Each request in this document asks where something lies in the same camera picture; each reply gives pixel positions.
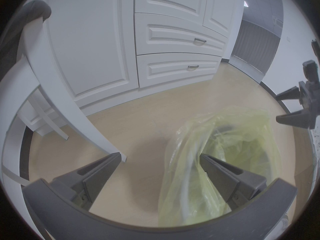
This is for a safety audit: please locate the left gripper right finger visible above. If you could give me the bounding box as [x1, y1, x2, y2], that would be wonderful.
[200, 153, 267, 211]

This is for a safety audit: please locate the pale grey trash bin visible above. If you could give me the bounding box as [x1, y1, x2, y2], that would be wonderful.
[181, 123, 273, 222]

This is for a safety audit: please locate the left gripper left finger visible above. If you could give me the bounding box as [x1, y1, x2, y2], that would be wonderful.
[49, 152, 122, 211]

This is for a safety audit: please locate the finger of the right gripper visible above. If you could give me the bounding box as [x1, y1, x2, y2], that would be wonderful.
[276, 108, 312, 129]
[274, 86, 301, 101]

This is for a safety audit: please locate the yellow plastic bag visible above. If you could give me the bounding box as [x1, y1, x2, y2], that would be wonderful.
[158, 106, 280, 227]

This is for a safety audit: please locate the dark grey white chair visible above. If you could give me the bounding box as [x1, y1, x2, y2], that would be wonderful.
[0, 0, 128, 187]

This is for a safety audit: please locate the grey curtain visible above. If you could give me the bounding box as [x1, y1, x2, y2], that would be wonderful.
[230, 19, 281, 81]

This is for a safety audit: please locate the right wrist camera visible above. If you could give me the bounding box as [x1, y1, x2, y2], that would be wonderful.
[302, 60, 320, 82]

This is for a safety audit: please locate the white wardrobe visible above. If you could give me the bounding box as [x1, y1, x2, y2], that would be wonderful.
[44, 0, 238, 114]

